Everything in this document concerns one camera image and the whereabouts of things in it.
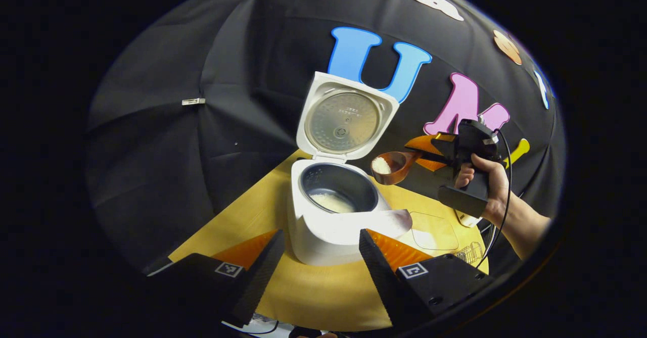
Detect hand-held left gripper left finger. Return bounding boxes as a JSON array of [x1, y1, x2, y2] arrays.
[[144, 229, 286, 328]]

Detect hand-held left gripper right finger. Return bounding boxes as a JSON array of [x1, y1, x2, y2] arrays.
[[359, 229, 496, 328]]

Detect wooden spoon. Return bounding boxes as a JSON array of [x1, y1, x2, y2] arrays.
[[371, 151, 423, 185]]

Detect white rice cooker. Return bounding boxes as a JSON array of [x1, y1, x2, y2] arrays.
[[287, 71, 413, 267]]

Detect white rice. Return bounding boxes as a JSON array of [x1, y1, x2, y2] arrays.
[[309, 192, 356, 213]]

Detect glass chopstick holder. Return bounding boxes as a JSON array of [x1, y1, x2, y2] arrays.
[[455, 242, 484, 265]]

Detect clear plastic rice box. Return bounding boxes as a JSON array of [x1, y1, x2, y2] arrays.
[[409, 211, 459, 251]]

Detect black backdrop cloth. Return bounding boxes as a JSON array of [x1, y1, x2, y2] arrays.
[[86, 0, 567, 278]]

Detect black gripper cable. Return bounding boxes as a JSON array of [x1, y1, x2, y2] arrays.
[[475, 128, 513, 269]]

